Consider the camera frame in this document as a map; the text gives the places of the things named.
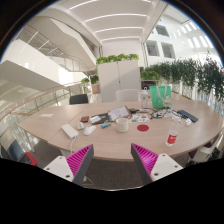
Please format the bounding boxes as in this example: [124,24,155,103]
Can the white computer mouse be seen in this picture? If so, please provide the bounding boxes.
[82,124,97,136]

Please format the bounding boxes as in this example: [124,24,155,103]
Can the white swivel chair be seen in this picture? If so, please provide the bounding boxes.
[191,133,224,164]

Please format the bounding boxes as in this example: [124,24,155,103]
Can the open booklet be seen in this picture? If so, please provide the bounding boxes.
[107,105,132,122]

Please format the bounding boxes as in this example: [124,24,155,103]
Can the green tote bag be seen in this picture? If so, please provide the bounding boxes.
[149,85,173,110]

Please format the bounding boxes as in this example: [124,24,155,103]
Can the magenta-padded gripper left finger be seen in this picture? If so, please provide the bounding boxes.
[43,143,95,186]

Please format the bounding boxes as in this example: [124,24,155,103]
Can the black cable bundle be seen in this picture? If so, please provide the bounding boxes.
[146,108,178,120]

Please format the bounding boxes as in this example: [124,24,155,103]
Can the black notebook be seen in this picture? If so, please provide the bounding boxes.
[89,112,111,126]

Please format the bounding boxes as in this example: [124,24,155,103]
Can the clear red-labelled water bottle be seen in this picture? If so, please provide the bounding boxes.
[165,115,181,148]

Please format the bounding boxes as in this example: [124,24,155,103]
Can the clear shaker bottle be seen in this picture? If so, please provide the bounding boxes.
[139,85,150,110]

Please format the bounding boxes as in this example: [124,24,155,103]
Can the white power strip cable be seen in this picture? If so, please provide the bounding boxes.
[69,136,78,154]

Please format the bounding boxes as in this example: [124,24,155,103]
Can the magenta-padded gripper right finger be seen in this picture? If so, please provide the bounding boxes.
[130,143,184,186]

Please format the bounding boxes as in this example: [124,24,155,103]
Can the dark blue flat case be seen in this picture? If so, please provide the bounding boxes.
[176,109,199,123]

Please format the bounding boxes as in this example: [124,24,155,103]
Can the black chair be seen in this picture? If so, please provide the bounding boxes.
[69,93,90,106]

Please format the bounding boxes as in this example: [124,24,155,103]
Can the red and grey chair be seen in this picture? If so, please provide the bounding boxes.
[6,139,38,167]

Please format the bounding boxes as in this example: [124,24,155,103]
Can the green hedge row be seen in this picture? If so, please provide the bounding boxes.
[139,54,224,101]

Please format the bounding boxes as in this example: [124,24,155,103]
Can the white cabinet with plants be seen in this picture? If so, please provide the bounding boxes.
[95,53,142,103]

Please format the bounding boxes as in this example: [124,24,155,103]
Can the colourful sticker sheet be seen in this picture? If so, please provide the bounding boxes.
[130,113,151,124]

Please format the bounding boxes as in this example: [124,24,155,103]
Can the wooden planter with plants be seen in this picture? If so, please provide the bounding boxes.
[80,74,101,95]

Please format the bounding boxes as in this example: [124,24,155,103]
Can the flat round red coaster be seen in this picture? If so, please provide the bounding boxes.
[136,124,150,132]

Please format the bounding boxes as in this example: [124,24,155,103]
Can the white grid-pattern mug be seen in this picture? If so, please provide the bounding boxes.
[115,117,130,133]

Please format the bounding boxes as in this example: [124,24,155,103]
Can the white card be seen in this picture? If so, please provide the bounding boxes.
[89,115,102,124]

